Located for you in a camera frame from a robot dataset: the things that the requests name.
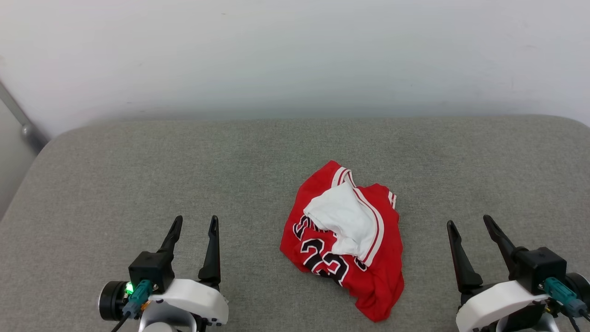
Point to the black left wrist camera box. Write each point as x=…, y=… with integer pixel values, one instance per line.
x=151, y=272

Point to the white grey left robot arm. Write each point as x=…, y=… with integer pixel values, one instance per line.
x=159, y=325

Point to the red basketball jersey white sleeves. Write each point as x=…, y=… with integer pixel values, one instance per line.
x=378, y=258

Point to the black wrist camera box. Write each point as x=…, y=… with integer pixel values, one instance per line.
x=151, y=272
x=539, y=269

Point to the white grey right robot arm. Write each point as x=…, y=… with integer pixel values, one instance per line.
x=530, y=323

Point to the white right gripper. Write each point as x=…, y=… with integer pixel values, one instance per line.
x=498, y=304

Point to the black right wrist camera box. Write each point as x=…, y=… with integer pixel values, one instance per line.
x=539, y=269

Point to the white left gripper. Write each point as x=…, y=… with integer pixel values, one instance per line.
x=198, y=299

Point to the grey fabric sofa seat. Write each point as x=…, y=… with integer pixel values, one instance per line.
x=230, y=184

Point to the grey metal pole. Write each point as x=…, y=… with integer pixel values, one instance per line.
x=25, y=127

